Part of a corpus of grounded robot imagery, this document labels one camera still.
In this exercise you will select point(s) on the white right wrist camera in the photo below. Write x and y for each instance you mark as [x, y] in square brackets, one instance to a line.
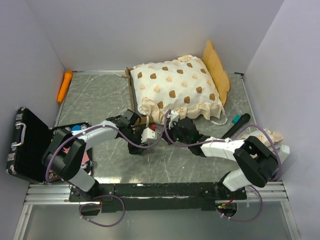
[173, 116]

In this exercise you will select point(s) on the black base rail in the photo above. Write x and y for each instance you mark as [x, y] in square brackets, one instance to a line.
[159, 196]

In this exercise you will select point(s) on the bear print bed mattress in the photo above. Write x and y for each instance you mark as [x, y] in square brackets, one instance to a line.
[177, 90]

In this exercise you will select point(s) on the blue round cap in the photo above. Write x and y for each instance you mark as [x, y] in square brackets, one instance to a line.
[76, 127]

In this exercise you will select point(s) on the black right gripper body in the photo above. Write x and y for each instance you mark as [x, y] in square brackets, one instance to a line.
[175, 131]

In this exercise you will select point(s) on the aluminium frame rail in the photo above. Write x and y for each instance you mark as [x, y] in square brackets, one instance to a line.
[38, 194]

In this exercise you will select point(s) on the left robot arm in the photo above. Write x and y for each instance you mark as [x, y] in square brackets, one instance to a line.
[88, 138]

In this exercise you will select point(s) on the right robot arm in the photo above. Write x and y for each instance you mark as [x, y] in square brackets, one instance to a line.
[257, 163]

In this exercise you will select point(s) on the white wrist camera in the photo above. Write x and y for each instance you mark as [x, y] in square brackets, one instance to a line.
[149, 136]
[173, 116]

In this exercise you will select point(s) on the pink paper sheets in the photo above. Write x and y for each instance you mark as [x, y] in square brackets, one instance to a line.
[85, 157]

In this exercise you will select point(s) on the white lint roller box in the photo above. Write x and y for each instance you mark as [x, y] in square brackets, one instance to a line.
[283, 152]

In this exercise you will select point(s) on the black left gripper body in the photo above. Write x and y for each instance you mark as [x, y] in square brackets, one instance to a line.
[137, 135]

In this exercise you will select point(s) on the wooden pet bed frame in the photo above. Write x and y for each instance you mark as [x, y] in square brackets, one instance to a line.
[215, 72]

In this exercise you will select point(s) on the black open carrying case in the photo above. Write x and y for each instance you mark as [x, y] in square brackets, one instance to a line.
[30, 139]

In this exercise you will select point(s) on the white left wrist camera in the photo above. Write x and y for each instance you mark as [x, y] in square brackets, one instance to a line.
[149, 136]

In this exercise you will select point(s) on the orange plastic carrot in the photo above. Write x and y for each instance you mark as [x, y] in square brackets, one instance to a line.
[64, 86]

